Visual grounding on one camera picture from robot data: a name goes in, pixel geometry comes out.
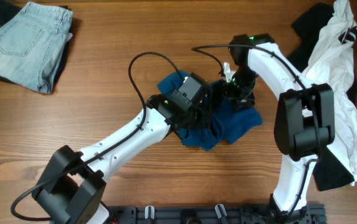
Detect dark blue shirt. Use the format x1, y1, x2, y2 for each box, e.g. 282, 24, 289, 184
158, 71, 262, 151

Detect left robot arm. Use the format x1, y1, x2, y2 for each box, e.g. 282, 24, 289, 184
32, 73, 212, 223

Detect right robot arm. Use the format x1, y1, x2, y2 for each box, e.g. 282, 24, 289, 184
213, 34, 335, 223

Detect white shirt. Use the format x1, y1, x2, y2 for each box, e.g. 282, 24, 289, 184
303, 0, 357, 191

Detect black garment at right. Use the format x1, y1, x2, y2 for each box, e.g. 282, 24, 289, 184
287, 2, 357, 192

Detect light blue folded jeans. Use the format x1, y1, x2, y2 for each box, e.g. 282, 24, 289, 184
0, 1, 74, 94

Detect black right camera cable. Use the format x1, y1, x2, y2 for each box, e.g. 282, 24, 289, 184
191, 44, 322, 218

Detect black camera cable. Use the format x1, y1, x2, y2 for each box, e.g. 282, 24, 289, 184
191, 44, 322, 218
9, 51, 185, 222

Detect black left camera cable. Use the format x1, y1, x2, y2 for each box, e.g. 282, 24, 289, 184
9, 51, 185, 222

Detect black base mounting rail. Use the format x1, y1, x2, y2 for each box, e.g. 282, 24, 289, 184
106, 203, 327, 224

